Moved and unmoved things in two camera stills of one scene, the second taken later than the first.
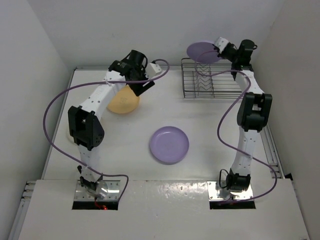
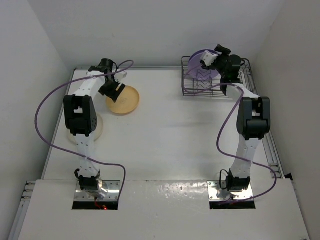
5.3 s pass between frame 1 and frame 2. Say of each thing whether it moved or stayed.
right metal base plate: stayed
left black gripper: moved
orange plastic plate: stayed
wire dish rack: stayed
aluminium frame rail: stayed
